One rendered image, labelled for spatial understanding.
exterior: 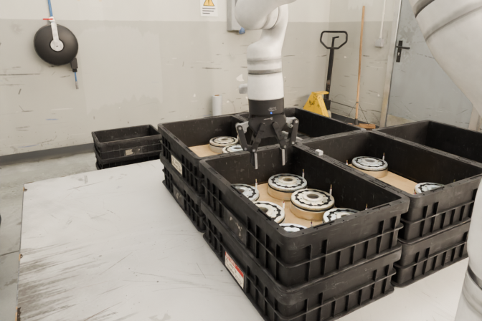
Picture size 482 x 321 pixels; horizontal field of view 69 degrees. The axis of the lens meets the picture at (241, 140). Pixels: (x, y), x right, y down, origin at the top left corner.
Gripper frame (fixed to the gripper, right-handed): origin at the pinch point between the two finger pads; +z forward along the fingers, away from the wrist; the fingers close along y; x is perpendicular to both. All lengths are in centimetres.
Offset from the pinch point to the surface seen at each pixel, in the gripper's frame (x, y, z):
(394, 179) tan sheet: 13.4, 40.4, 16.5
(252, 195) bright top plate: 5.0, -3.1, 10.8
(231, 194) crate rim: -5.4, -9.7, 4.4
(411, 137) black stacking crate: 35, 61, 13
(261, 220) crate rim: -17.1, -6.2, 4.5
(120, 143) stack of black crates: 144, -56, 34
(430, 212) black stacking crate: -12.6, 31.7, 11.8
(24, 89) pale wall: 289, -158, 12
